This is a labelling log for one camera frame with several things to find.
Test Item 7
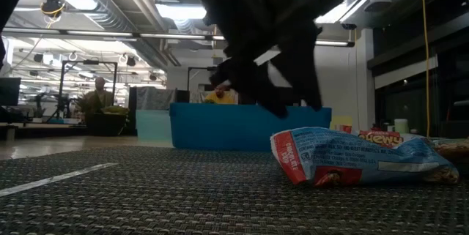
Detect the green and white canister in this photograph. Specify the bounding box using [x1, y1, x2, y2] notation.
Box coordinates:
[394, 118, 410, 135]

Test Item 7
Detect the black gantry frame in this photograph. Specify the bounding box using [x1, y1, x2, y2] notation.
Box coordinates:
[187, 66, 221, 93]
[56, 59, 119, 119]

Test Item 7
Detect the teal plastic bin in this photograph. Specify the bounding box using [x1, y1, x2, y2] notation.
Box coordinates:
[135, 109, 173, 142]

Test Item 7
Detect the long ceiling light rail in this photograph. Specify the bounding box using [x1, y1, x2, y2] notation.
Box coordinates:
[0, 26, 355, 48]

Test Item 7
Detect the blue plastic bin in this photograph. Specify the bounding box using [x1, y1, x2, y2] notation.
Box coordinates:
[169, 102, 333, 152]

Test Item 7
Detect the silver ventilation duct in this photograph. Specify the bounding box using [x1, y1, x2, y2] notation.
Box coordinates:
[31, 0, 177, 71]

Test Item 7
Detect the white tape strip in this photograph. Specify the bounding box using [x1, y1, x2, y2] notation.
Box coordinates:
[0, 161, 119, 198]

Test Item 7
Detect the background work table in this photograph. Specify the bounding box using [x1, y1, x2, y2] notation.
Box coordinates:
[0, 119, 89, 141]

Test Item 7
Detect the grey covered equipment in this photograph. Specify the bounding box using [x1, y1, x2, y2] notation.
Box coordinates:
[128, 86, 177, 111]

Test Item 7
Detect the person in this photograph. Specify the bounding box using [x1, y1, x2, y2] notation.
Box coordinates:
[203, 83, 236, 105]
[81, 76, 115, 116]

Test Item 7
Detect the dark pot with green plant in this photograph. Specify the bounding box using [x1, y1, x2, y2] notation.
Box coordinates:
[84, 105, 130, 136]

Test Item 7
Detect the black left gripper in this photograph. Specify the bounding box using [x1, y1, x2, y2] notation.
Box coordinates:
[185, 0, 346, 119]

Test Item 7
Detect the ceiling cable reel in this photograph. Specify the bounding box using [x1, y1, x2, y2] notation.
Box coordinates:
[39, 0, 67, 19]

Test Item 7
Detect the yellow plastic bin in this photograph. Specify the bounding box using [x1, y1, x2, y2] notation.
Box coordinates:
[330, 115, 353, 131]

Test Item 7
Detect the grey ribbed mat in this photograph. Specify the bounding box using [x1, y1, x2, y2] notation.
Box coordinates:
[0, 144, 469, 235]

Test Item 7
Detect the black monitor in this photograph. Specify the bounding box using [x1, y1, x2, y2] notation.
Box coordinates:
[0, 77, 22, 107]

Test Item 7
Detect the bright ceiling light panel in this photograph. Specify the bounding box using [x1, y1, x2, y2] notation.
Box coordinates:
[155, 3, 208, 20]

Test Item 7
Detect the red and blue granola bar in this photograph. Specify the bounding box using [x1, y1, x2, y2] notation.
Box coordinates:
[270, 126, 461, 187]
[357, 129, 469, 155]

